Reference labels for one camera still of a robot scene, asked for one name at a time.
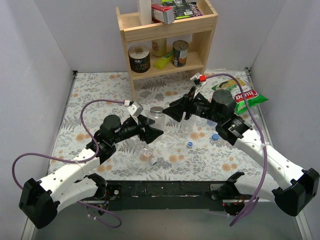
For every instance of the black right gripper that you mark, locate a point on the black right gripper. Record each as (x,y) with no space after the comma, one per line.
(186,107)

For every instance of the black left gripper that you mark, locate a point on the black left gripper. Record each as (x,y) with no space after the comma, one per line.
(143,127)

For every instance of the clear bottle with silver cap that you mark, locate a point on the clear bottle with silver cap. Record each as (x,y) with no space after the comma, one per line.
(156,118)

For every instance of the clear bottle with white cap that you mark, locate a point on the clear bottle with white cap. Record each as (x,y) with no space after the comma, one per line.
(186,126)

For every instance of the clear bottle with blue cap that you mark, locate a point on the clear bottle with blue cap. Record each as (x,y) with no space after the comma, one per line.
(211,123)

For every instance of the white blue bottle cap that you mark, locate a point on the white blue bottle cap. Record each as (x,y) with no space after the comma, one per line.
(190,144)

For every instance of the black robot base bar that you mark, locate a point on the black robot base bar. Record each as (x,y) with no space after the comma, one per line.
(168,195)

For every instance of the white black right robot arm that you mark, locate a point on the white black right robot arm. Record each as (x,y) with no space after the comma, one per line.
(295,186)

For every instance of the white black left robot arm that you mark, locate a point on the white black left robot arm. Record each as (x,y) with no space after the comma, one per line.
(42,199)

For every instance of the crushed clear bottle blue-white cap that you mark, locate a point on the crushed clear bottle blue-white cap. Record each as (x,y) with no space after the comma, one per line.
(143,152)

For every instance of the white tall bottle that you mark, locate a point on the white tall bottle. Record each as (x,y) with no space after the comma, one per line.
(144,12)

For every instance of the floral patterned table mat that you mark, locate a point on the floral patterned table mat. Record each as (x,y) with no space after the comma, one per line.
(97,95)

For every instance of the yellow green packet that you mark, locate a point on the yellow green packet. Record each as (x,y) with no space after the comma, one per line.
(163,61)

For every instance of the tin food can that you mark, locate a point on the tin food can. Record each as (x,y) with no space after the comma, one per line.
(180,51)

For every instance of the wooden two-tier shelf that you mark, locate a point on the wooden two-tier shelf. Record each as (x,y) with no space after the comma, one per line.
(202,28)

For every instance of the cream cylindrical jar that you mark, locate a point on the cream cylindrical jar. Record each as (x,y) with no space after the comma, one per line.
(159,47)

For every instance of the black wrapped paper roll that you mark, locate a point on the black wrapped paper roll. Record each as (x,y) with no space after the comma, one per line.
(139,58)

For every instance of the green white chips bag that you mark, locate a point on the green white chips bag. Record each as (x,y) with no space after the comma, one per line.
(253,98)

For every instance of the purple snack packet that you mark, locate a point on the purple snack packet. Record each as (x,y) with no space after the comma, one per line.
(195,10)

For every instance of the red grey carton box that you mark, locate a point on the red grey carton box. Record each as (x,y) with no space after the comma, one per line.
(162,14)

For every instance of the black green snack packet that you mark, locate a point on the black green snack packet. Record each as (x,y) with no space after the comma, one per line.
(181,8)

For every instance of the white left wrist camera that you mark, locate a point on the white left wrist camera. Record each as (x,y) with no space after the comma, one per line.
(134,109)

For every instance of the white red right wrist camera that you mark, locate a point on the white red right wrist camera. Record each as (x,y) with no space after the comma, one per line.
(199,80)

